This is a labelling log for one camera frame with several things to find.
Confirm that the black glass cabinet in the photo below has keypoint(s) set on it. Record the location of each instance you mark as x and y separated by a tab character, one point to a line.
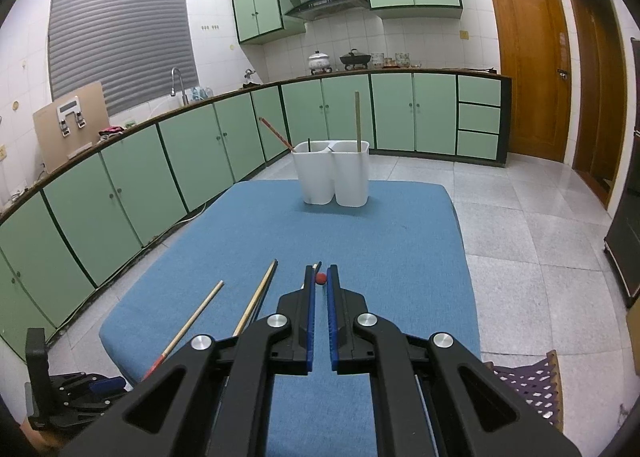
625	217

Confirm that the metal kitchen faucet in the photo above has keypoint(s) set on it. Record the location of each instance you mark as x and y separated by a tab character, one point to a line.
176	82

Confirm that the dark brown chopstick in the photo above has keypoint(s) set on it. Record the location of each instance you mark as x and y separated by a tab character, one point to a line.
267	287

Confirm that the pale tan chopstick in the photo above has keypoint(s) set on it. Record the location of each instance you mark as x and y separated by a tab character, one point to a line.
357	117

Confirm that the blue tablecloth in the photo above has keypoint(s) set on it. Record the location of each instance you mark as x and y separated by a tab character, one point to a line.
360	247

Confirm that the blue-green bottles by sink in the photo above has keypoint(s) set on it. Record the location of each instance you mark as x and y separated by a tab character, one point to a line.
200	94

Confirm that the green lower kitchen cabinets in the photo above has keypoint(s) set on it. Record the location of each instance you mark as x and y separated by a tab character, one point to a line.
125	197

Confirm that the small stacked bowls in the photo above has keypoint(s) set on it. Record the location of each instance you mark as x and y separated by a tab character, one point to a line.
378	59

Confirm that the white two-compartment utensil holder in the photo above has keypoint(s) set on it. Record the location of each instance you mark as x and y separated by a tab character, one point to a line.
350	177

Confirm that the pink cloth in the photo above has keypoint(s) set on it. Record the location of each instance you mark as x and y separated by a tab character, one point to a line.
111	131

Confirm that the purple plastic stool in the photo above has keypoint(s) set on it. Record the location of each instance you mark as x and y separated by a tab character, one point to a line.
530	387

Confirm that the white cooking pot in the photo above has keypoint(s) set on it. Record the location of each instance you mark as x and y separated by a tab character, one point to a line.
319	62

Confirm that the person's left forearm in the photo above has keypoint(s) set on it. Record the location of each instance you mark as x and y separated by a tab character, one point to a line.
37	438

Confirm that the tan chopstick with red end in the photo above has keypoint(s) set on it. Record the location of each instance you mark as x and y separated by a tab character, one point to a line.
320	279
256	297
200	309

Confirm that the grey window blind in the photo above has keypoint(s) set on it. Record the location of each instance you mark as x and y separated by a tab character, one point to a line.
120	37

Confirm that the black wok with lid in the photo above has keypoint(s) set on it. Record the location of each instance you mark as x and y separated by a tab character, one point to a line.
355	58

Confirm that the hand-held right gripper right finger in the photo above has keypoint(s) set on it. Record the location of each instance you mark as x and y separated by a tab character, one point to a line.
333	327

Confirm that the tan water purifier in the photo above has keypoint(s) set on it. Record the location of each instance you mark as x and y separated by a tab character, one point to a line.
55	137

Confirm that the brown wooden door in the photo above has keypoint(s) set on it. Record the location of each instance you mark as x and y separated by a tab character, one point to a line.
525	62

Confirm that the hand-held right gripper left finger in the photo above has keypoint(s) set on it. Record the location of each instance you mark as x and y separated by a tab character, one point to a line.
311	327

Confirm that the dark red patterned chopstick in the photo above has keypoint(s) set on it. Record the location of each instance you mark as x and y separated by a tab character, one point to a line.
275	134

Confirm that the glass jar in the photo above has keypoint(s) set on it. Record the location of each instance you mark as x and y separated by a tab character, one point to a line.
402	59

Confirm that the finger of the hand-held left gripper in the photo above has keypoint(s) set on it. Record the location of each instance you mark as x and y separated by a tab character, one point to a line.
100	384

